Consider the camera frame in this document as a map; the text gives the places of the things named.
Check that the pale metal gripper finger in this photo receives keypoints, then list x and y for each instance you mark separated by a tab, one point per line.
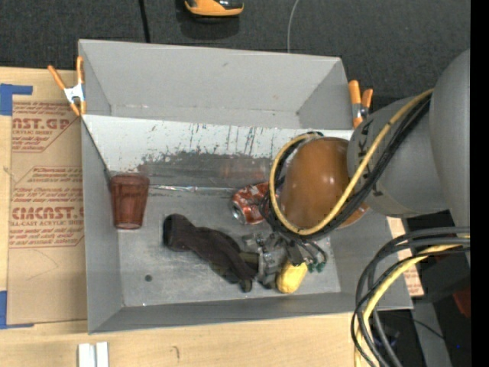
249	258
246	285

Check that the yellow toy fruit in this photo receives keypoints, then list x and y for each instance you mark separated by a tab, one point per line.
290	278

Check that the dark brown cloth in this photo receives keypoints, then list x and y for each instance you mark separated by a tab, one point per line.
202	243

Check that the crushed red and white can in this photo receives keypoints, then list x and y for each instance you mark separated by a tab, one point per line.
250	203

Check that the grey metal bin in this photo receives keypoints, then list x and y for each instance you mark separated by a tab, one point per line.
183	266

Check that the red-brown plastic cup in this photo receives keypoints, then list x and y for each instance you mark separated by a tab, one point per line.
129	201

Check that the brown cardboard board, red print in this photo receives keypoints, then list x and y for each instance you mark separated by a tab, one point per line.
46	205

